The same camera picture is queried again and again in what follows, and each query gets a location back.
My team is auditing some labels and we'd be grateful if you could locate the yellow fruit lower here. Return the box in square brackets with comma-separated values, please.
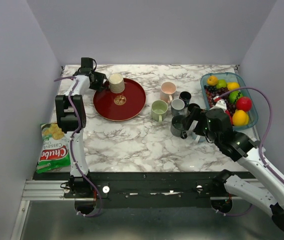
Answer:
[232, 110, 249, 127]

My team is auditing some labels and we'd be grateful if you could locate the grey blue patterned mug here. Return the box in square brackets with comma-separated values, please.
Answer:
[171, 98, 185, 116]

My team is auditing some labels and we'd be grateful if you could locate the orange fruit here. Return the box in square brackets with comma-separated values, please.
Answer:
[206, 75, 218, 86]

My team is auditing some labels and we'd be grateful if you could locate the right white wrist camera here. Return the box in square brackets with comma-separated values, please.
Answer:
[209, 96, 227, 112]

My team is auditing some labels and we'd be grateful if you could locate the red apple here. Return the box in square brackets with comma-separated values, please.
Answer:
[235, 96, 252, 112]

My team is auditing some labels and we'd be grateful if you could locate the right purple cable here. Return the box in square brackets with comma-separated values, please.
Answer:
[215, 86, 284, 201]

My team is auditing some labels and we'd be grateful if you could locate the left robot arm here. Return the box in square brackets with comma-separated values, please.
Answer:
[55, 57, 107, 198]

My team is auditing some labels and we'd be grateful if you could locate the dark blue mug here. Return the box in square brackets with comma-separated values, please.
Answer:
[179, 91, 191, 107]

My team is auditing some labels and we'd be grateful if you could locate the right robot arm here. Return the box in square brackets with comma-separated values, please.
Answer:
[181, 107, 284, 232]

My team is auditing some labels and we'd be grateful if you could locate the brown striped mug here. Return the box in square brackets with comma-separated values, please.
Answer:
[187, 103, 200, 115]

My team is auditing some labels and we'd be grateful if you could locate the pink mug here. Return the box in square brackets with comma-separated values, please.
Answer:
[160, 82, 176, 104]

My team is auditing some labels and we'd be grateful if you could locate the light blue mug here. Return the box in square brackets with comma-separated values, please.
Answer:
[192, 132, 206, 144]

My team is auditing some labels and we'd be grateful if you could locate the round red tray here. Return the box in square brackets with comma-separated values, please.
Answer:
[93, 78, 146, 122]

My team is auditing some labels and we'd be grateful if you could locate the green lime fruit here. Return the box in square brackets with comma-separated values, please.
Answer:
[216, 79, 227, 89]

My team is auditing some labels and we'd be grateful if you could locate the light green mug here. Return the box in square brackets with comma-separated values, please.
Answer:
[151, 100, 168, 123]

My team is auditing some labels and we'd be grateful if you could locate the green striped melon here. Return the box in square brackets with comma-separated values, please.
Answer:
[228, 90, 243, 104]

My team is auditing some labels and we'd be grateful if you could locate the teal plastic fruit bin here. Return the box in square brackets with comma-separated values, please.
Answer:
[200, 72, 258, 131]

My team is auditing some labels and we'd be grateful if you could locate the dark grey mug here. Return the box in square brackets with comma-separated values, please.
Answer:
[170, 114, 187, 139]

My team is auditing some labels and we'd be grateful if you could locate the cream mug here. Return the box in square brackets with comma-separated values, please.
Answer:
[108, 73, 125, 94]

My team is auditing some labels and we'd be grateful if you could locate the cassava chips bag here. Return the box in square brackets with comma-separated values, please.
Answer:
[36, 122, 70, 174]

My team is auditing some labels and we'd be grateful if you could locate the dark grape bunch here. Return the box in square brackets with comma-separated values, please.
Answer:
[204, 85, 236, 115]

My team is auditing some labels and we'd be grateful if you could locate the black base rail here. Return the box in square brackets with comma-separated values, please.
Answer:
[56, 171, 260, 210]

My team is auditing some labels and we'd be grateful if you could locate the yellow lemon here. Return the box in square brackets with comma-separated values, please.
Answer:
[227, 82, 240, 91]

